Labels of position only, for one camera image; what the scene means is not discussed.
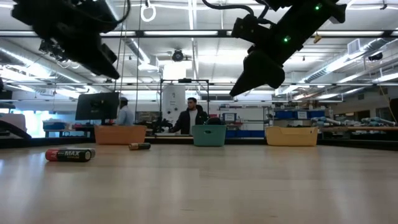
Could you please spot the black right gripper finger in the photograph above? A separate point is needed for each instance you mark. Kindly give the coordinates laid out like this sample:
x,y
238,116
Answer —
x,y
245,85

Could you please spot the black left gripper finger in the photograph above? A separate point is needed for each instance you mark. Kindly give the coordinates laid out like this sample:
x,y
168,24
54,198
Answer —
x,y
104,68

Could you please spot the silver black battery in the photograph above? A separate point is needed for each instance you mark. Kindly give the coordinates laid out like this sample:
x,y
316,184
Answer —
x,y
92,153

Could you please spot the copper black battery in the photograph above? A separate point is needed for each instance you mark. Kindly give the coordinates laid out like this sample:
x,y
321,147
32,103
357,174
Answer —
x,y
141,146

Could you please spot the red black MAX battery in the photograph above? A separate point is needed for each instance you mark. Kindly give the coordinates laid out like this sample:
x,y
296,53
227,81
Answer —
x,y
68,155

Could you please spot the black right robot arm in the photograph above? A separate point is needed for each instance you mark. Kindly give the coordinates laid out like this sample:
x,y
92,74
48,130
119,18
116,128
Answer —
x,y
304,21

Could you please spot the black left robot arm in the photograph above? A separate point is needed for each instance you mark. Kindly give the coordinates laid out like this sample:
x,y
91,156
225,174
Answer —
x,y
56,15

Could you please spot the black screen on stand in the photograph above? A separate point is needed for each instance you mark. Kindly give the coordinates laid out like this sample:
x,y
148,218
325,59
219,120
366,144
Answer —
x,y
96,105

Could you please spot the black dome object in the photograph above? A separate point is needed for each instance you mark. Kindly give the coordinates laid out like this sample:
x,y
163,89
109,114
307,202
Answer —
x,y
214,121

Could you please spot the person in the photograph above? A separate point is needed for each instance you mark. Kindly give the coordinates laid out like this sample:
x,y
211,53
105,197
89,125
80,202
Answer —
x,y
126,116
186,119

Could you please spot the black overhead crossbar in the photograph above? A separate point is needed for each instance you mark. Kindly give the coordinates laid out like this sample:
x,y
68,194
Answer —
x,y
222,33

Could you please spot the teal plastic bin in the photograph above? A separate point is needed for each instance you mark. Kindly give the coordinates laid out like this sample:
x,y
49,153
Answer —
x,y
209,135

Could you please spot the blue shelf bins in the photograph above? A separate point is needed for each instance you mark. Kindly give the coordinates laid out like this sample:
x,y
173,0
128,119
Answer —
x,y
314,114

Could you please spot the orange plastic bin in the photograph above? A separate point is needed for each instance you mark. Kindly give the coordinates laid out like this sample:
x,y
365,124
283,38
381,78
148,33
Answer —
x,y
120,134

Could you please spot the yellow plastic bin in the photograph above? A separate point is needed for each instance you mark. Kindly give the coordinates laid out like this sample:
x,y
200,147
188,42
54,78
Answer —
x,y
291,136

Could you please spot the white round column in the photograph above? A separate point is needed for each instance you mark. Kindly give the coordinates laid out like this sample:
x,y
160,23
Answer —
x,y
173,99

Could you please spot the blue tub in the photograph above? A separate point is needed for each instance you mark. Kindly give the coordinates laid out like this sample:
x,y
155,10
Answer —
x,y
54,126

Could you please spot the wooden workbench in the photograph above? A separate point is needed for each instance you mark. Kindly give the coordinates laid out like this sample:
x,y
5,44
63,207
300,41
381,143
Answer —
x,y
367,128

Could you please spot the black ceiling camera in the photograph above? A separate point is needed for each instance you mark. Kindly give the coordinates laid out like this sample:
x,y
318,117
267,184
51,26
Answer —
x,y
178,55
56,53

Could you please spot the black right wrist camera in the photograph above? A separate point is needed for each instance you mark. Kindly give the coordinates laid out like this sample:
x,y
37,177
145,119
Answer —
x,y
245,28

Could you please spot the thin black gantry frame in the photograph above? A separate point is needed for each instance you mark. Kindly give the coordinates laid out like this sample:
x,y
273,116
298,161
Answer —
x,y
185,80

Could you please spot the silver ventilation duct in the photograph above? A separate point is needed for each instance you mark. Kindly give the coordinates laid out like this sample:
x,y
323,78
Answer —
x,y
18,67

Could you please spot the black aluminium table frame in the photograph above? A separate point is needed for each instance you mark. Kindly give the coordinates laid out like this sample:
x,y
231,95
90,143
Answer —
x,y
174,140

